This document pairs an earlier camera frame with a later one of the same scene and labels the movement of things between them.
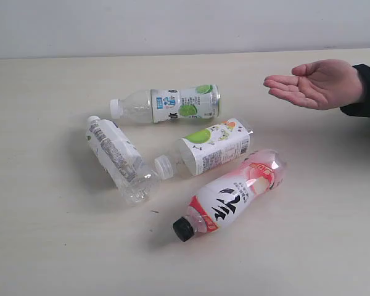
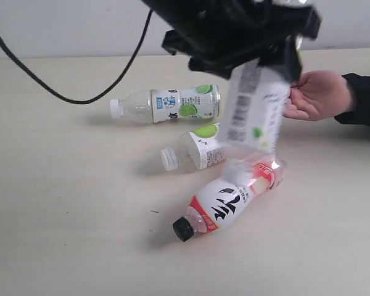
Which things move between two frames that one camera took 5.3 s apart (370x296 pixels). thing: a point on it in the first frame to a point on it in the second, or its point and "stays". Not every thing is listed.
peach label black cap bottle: x=217 y=202 stays
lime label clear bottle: x=162 y=105 stays
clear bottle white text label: x=121 y=159 to x=252 y=121
